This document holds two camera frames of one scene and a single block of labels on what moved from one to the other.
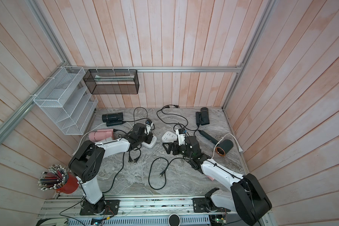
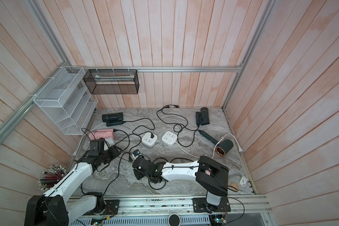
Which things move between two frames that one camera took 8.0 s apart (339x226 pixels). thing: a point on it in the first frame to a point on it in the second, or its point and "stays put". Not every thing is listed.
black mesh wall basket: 112,81 stays put
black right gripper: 176,147 to 138,176
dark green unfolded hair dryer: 223,146 stays put
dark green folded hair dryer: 112,119 stays put
